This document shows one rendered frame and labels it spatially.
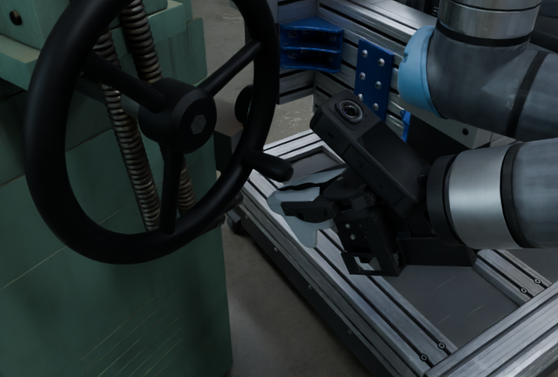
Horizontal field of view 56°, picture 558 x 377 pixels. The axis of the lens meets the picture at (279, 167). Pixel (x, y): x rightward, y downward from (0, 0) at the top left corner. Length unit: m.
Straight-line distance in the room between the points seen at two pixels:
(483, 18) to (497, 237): 0.16
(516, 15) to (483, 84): 0.06
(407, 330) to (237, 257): 0.59
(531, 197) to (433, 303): 0.78
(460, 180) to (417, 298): 0.75
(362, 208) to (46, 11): 0.30
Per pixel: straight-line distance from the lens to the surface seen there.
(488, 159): 0.39
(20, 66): 0.48
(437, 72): 0.46
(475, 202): 0.38
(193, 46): 0.73
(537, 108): 0.45
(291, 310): 1.34
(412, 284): 1.15
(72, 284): 0.74
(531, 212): 0.37
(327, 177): 0.51
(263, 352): 1.27
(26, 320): 0.73
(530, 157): 0.38
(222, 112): 0.86
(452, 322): 1.11
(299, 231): 0.52
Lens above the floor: 1.05
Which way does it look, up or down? 36 degrees down
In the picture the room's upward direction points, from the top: straight up
